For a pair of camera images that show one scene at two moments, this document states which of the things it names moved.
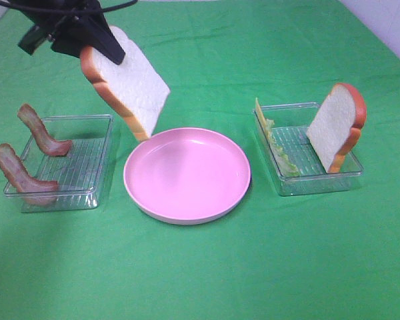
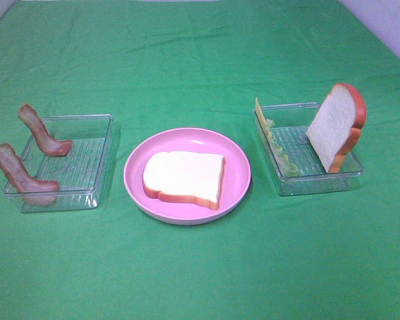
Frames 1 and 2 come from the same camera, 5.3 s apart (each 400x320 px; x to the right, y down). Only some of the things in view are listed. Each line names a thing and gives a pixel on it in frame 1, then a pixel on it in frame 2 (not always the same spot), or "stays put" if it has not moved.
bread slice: x=133 y=85 → x=185 y=177
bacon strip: x=32 y=121 stays put
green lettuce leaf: x=286 y=167 stays put
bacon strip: x=37 y=192 stays put
